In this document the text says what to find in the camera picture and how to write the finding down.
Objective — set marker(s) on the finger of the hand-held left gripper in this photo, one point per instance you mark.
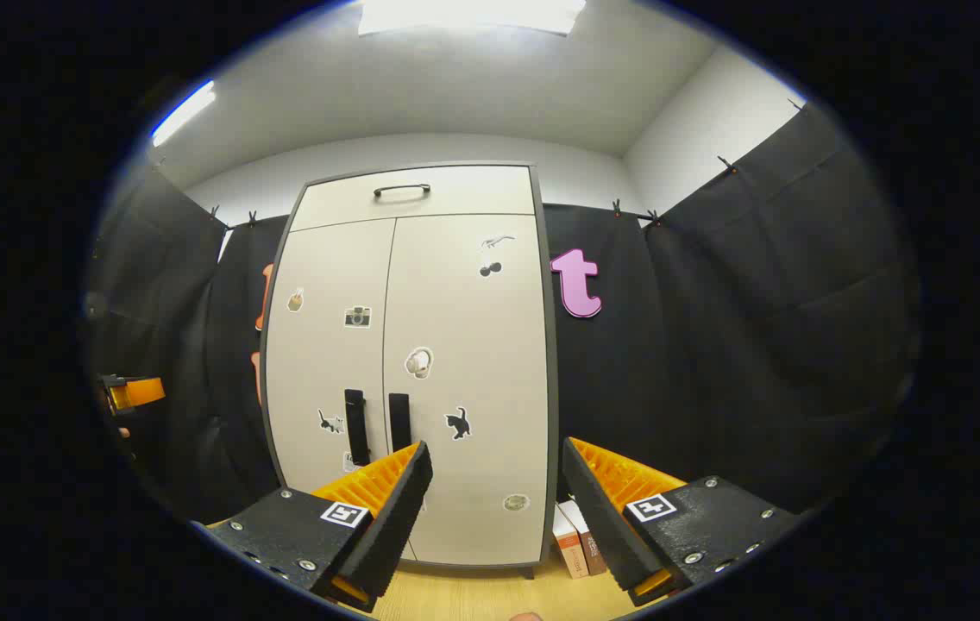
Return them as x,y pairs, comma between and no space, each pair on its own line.
141,392

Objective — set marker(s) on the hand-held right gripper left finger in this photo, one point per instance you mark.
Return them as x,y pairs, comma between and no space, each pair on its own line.
395,517

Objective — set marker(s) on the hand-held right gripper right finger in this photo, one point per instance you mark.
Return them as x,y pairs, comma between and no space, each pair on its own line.
598,517

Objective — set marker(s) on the white double-door shoe cabinet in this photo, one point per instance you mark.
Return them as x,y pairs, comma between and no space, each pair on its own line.
552,388

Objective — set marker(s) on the cabinet door with camera sticker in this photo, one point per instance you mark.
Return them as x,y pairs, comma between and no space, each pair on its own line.
326,362

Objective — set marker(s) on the cabinet door with lizard sticker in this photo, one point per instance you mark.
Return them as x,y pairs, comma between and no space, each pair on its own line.
481,345

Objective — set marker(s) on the brown box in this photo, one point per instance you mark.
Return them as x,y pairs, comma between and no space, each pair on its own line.
593,543

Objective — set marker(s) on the orange and white box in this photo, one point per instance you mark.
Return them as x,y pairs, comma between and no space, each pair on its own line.
569,545

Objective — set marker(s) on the black backdrop cloth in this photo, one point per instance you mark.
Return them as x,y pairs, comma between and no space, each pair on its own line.
714,345

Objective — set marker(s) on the narrow ceiling light strip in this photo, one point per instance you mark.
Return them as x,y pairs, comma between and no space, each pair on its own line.
184,112

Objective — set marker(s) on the wide ceiling light panel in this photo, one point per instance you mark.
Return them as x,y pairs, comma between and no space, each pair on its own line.
473,13

